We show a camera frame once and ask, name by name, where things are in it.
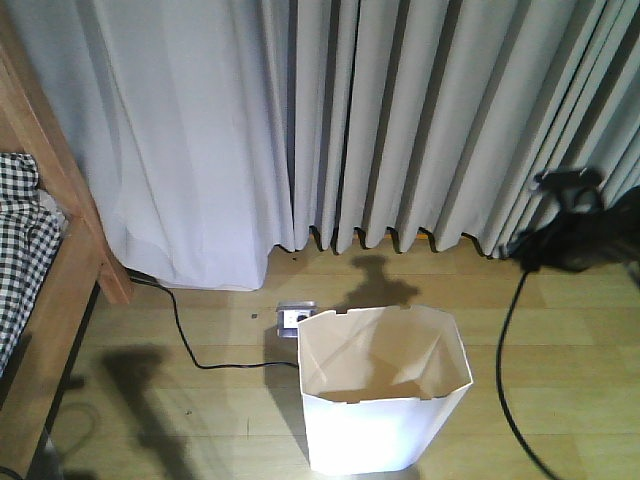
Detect white plastic trash bin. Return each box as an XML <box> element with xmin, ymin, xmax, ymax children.
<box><xmin>297</xmin><ymin>305</ymin><xmax>473</xmax><ymax>475</ymax></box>

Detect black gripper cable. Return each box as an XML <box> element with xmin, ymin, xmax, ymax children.
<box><xmin>494</xmin><ymin>267</ymin><xmax>561</xmax><ymax>480</ymax></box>

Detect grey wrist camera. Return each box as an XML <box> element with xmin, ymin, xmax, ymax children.
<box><xmin>533</xmin><ymin>168</ymin><xmax>603</xmax><ymax>193</ymax></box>

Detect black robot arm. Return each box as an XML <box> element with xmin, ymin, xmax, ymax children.
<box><xmin>500</xmin><ymin>187</ymin><xmax>639</xmax><ymax>273</ymax></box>

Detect wooden bed frame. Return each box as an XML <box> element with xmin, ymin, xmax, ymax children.
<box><xmin>1</xmin><ymin>8</ymin><xmax>133</xmax><ymax>479</ymax></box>

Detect white pleated curtain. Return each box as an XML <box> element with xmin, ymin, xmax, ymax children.
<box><xmin>5</xmin><ymin>1</ymin><xmax>639</xmax><ymax>290</ymax></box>

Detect black white checkered bedding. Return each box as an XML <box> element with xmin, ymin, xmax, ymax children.
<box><xmin>1</xmin><ymin>153</ymin><xmax>62</xmax><ymax>369</ymax></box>

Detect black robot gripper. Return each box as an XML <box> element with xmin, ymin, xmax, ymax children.
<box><xmin>504</xmin><ymin>221</ymin><xmax>620</xmax><ymax>273</ymax></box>

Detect black power cord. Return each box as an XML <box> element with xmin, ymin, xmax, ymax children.
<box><xmin>127</xmin><ymin>269</ymin><xmax>301</xmax><ymax>371</ymax></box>

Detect floor power socket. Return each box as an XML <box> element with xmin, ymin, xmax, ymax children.
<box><xmin>276</xmin><ymin>301</ymin><xmax>318</xmax><ymax>338</ymax></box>

